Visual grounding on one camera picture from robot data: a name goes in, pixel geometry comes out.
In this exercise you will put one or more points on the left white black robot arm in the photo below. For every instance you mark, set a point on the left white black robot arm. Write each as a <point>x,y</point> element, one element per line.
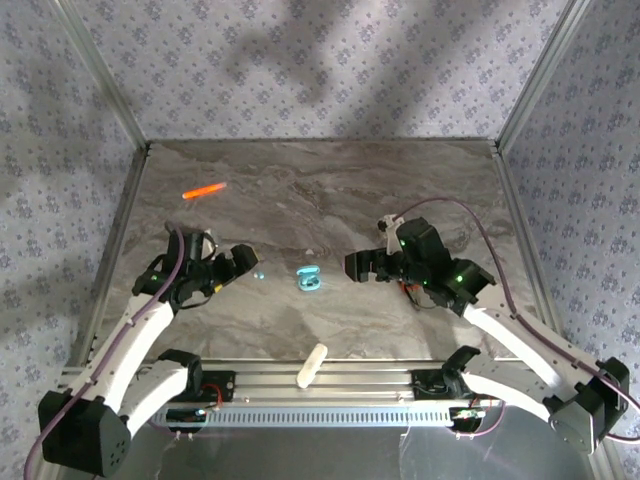
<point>130,340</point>

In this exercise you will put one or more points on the orange marker pen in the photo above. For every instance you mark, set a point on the orange marker pen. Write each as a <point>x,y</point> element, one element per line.
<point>202,191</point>

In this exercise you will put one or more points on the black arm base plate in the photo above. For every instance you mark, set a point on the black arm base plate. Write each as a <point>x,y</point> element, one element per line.
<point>425,387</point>
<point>225,382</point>

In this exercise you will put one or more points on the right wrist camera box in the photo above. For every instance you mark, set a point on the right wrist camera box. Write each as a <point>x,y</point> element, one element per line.
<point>388,227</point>

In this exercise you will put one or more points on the aluminium side rail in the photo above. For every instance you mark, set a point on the aluminium side rail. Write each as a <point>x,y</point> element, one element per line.
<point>127,200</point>
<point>520,200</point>

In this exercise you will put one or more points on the aluminium frame post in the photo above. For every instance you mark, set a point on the aluminium frame post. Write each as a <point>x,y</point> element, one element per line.
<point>540,75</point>
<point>113,80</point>

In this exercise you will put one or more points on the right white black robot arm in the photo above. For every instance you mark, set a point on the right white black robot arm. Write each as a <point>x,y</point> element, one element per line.
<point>525,345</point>

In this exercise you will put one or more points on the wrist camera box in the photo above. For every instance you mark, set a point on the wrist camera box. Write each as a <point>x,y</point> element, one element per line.
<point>388,227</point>
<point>204,245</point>

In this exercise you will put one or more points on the orange black pliers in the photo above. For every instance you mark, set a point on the orange black pliers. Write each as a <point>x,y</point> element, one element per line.
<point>407,288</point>

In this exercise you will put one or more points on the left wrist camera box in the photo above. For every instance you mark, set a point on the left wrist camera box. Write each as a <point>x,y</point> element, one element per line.
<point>204,245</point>

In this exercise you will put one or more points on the grey metal sheet panel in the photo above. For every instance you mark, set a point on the grey metal sheet panel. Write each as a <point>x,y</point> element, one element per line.
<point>300,455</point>

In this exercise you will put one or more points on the small black circuit board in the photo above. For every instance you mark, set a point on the small black circuit board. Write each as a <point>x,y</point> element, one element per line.
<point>467,415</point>
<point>185,415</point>

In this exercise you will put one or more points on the cream white plastic stick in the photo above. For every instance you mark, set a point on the cream white plastic stick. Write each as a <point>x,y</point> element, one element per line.
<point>310,367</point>

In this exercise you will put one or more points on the blue earbud charging case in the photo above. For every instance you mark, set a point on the blue earbud charging case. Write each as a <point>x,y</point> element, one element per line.
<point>307,285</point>

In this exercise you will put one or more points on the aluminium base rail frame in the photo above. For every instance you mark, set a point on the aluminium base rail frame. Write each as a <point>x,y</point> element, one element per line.
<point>360,385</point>

